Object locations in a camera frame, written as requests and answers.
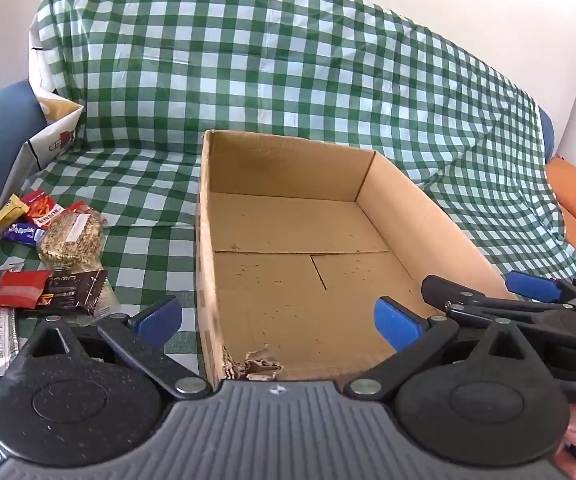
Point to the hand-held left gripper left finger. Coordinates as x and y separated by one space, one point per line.
160 317

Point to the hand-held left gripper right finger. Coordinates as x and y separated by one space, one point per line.
397 322

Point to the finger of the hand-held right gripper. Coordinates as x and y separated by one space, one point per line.
532 285
442 290

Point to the dark brown chocolate packet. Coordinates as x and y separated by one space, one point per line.
73 290

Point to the clear bag of peanuts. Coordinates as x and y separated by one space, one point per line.
70 240

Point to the cardboard box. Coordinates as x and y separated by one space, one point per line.
293 240

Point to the red-ended clear peanut packet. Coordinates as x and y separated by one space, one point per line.
75 206

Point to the small red packet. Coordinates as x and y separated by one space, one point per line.
18 287

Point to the white silver packet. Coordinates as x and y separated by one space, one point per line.
4 340

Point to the red snack packet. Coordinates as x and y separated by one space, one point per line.
40 207

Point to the purple candy packet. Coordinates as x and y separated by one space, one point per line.
20 233

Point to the white and yellow paper bag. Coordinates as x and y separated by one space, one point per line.
55 135

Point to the green checked cloth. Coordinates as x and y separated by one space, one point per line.
268 60

